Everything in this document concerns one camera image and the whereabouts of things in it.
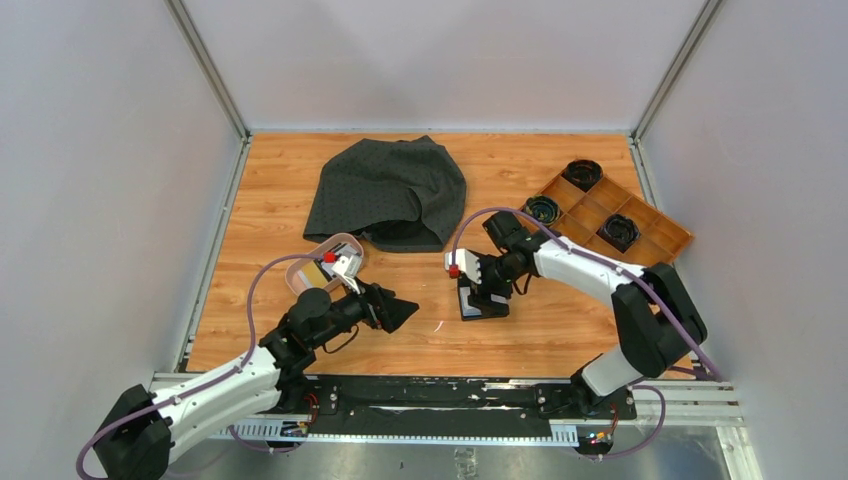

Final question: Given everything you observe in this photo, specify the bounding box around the pink oval tray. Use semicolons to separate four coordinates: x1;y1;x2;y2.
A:
285;233;365;295

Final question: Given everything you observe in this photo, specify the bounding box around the black leather card holder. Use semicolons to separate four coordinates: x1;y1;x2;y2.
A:
457;277;513;321

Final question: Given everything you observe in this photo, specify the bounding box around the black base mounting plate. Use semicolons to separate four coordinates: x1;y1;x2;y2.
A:
268;375;637;439

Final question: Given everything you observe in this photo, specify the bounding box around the aluminium frame rail front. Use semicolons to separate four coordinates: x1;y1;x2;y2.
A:
142;372;747;449

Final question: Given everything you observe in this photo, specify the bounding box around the black round part top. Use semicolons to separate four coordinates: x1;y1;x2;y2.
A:
561;159;603;192

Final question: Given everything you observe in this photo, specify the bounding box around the yellow credit card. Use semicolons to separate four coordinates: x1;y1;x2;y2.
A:
295;262;331;289

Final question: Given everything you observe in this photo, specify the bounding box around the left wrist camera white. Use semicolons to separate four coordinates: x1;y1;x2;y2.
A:
331;253;362;294

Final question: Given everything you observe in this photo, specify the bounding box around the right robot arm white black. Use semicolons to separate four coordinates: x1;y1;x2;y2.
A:
444;207;711;418

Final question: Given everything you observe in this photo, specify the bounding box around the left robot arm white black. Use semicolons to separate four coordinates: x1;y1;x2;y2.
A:
91;282;419;479

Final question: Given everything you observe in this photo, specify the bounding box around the dark grey dotted cloth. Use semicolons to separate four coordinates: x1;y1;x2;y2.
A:
303;136;467;253

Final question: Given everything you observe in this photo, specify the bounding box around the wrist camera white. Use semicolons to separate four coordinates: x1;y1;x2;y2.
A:
444;249;481;284
331;253;362;294

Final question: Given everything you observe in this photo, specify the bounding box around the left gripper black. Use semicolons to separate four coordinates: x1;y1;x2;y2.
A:
310;275;418;349

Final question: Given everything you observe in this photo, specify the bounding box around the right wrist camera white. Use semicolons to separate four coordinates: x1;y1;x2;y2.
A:
444;249;481;284

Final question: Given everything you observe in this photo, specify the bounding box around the orange compartment tray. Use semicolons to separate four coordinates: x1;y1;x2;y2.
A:
521;159;694;266

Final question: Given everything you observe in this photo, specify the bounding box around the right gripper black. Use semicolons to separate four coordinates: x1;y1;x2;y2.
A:
468;252;526;318

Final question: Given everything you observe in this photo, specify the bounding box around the white black credit card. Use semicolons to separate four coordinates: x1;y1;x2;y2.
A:
321;242;346;263

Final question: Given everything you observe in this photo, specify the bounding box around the black round part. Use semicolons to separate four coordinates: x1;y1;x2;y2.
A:
561;159;603;192
596;213;641;253
521;195;562;227

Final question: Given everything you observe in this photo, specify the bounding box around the black round part left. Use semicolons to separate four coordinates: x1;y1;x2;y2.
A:
521;195;562;227

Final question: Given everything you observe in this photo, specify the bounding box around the black round part right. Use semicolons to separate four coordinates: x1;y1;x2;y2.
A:
596;213;641;253

